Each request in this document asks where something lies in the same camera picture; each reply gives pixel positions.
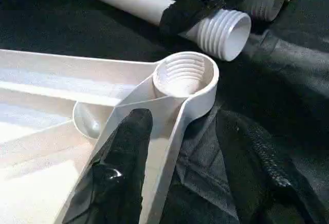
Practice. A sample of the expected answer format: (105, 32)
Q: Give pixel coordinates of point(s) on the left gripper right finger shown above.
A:
(267, 183)

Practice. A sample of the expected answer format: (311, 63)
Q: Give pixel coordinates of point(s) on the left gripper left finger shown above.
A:
(118, 183)

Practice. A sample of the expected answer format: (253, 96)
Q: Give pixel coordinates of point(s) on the white plastic table top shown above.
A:
(46, 111)

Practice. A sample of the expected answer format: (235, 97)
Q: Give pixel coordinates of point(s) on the black work mat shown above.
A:
(288, 80)

